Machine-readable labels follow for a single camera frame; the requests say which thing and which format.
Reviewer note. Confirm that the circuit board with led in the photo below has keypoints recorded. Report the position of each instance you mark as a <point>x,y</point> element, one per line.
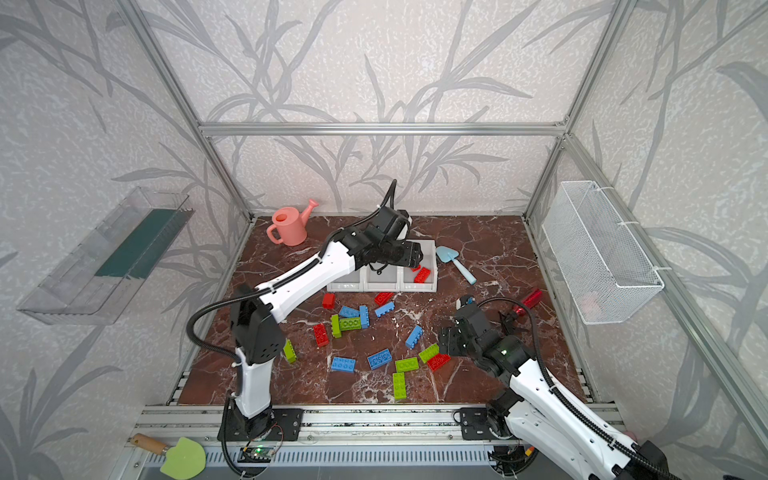
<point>259,454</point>

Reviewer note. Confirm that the white wire mesh basket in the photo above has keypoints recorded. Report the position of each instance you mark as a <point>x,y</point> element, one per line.
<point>607,272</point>

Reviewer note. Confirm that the red tool right side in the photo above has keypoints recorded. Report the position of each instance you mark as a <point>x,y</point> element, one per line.
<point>531,301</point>

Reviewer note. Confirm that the red lego pair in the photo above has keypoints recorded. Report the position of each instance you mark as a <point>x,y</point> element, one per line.
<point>321,335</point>

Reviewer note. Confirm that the green spatula wooden handle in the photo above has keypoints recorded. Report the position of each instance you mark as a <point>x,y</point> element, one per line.
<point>184,460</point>

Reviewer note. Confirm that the clear plastic wall shelf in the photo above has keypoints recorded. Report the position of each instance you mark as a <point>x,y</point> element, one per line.
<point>94,284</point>

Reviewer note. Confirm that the green lego upright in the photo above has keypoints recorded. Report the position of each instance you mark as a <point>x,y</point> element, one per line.
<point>399,386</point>
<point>335,326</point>

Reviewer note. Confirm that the green lego flat centre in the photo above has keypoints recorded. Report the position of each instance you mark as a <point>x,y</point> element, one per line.
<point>349,324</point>

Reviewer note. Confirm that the green lego lower middle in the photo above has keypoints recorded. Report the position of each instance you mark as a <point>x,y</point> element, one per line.
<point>407,365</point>

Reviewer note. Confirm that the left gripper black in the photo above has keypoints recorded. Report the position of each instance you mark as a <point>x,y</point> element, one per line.
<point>405,255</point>

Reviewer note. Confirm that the green lego far left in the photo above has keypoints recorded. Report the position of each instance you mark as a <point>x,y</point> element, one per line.
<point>289,352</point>

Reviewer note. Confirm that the green lego right tilted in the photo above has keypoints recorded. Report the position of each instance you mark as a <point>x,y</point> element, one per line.
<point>429,353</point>

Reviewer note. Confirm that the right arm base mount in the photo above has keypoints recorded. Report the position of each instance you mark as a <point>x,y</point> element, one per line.
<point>476,424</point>

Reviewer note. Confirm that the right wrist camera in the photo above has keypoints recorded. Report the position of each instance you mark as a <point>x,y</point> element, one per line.
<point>464,300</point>

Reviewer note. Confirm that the white three-compartment bin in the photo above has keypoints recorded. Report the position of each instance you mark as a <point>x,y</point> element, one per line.
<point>392,278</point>

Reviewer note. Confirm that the blue lego upright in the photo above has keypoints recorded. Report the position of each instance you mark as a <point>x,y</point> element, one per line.
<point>364,316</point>

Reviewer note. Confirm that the blue lego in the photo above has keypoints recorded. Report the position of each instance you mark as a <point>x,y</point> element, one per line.
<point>379,359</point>
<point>348,312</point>
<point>384,309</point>
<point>341,364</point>
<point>364,316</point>
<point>414,337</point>

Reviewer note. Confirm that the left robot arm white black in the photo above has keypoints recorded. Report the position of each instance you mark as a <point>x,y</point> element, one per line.
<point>256,314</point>

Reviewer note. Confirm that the light blue toy shovel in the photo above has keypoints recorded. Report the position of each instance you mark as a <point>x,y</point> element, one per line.
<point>449,255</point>

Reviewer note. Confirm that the green lego bottom upright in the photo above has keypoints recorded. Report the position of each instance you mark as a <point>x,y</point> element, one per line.
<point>399,386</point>

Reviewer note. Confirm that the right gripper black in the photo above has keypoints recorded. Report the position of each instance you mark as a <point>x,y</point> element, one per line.
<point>455,339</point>

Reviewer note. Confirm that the pink watering can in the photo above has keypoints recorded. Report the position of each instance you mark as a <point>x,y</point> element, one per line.
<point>288,225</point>

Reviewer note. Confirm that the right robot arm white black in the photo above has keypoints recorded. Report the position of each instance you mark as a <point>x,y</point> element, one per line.
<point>538,410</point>

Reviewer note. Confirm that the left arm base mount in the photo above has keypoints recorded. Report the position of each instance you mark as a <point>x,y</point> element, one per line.
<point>273,424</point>

